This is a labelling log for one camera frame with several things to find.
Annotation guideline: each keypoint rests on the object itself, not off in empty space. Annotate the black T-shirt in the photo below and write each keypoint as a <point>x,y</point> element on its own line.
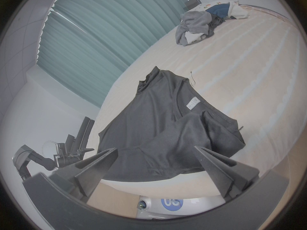
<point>156,128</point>

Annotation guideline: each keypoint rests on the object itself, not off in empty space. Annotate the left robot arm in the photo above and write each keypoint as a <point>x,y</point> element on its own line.
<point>22,154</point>

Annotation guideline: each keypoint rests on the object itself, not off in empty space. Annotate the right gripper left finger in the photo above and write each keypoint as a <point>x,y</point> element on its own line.
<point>93,169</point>

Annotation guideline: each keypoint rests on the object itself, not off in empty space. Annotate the bed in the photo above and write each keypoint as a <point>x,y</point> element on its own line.
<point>239,80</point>

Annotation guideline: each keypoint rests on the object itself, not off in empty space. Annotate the grey bedside table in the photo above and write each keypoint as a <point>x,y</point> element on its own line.
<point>191,3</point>

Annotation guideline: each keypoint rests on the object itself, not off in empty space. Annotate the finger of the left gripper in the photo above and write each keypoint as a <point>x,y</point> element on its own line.
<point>85,151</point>

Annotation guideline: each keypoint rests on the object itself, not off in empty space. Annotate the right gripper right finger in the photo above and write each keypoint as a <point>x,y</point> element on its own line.
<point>215,171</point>

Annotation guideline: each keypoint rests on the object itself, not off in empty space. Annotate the dark grey chest of drawers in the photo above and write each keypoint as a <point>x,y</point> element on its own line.
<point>84,130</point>

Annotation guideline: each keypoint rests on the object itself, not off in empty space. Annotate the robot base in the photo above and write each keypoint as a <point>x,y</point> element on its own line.
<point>156,207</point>

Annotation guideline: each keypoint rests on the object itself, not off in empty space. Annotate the white printed pillow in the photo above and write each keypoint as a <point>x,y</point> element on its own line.
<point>208,5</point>

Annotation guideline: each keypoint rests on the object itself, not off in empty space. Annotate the pile of clothes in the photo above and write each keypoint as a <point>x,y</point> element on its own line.
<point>196,25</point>

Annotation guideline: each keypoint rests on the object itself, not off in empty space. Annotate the blue-green curtain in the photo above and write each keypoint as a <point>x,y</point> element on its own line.
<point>120,13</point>
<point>72,63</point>

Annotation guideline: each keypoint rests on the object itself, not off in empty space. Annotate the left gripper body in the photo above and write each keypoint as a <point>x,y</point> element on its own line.
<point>75,157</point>

